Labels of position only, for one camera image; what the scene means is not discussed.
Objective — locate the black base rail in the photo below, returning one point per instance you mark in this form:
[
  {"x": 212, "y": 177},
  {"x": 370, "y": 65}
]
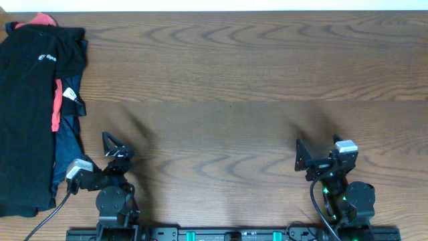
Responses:
[{"x": 175, "y": 234}]

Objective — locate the black polo shirt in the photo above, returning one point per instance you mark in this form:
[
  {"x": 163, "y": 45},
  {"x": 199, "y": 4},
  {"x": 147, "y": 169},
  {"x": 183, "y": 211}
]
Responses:
[{"x": 32, "y": 58}]

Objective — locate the red printed t-shirt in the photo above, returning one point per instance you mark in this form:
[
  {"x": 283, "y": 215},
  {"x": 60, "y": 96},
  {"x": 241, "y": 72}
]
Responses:
[{"x": 45, "y": 19}]

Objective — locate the navy blue t-shirt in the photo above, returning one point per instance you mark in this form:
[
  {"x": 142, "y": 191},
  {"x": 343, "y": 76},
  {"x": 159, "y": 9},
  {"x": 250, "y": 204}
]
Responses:
[{"x": 67, "y": 142}]

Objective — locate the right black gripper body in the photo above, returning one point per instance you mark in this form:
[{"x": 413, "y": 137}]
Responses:
[{"x": 319, "y": 168}]

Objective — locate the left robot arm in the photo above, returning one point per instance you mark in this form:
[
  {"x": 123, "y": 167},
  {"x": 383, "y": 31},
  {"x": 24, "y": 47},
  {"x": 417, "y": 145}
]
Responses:
[{"x": 118, "y": 211}]

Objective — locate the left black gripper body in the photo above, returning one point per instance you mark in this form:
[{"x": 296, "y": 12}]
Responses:
[{"x": 118, "y": 161}]

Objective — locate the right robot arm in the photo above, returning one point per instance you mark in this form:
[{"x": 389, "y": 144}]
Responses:
[{"x": 345, "y": 208}]

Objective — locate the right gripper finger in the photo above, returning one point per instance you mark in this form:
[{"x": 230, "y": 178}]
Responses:
[
  {"x": 336, "y": 138},
  {"x": 303, "y": 157}
]

